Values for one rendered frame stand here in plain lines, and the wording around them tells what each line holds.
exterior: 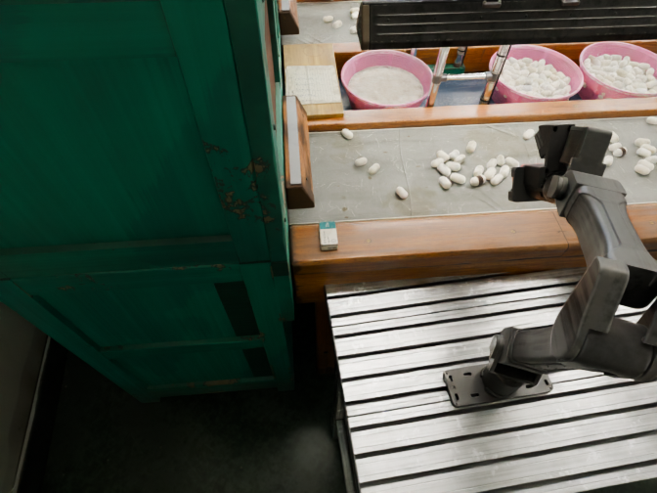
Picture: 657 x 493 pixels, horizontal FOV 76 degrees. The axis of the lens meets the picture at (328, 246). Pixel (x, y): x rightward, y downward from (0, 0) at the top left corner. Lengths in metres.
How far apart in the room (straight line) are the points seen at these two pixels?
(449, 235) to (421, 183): 0.18
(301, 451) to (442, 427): 0.73
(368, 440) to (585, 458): 0.38
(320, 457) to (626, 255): 1.16
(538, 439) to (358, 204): 0.58
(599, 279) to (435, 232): 0.47
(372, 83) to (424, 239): 0.58
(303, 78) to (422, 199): 0.50
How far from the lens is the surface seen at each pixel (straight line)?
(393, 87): 1.33
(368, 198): 1.00
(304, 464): 1.50
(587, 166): 0.77
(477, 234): 0.95
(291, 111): 1.02
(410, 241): 0.90
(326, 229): 0.88
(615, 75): 1.62
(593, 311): 0.53
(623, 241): 0.59
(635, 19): 1.08
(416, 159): 1.10
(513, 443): 0.90
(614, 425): 0.99
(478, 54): 1.53
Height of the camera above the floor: 1.49
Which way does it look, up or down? 56 degrees down
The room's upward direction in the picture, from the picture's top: 1 degrees clockwise
